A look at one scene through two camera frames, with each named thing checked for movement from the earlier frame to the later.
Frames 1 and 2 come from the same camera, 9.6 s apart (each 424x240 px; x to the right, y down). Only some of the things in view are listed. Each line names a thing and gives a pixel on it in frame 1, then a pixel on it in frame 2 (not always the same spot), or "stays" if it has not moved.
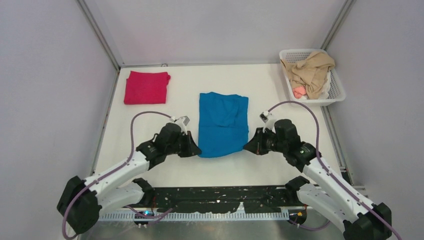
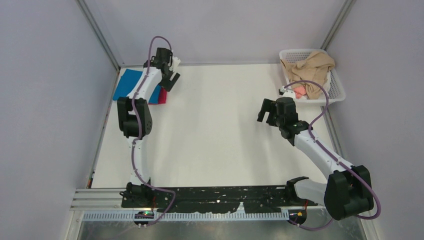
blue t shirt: x=223 y=123 -> x=128 y=81
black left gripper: x=191 y=148 -> x=167 y=85
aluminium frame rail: x=100 y=34 stays
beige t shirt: x=310 y=73 stays
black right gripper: x=255 y=145 -> x=268 y=106
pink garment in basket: x=299 y=91 stays
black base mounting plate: x=214 y=200 stays
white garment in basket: x=324 y=94 stays
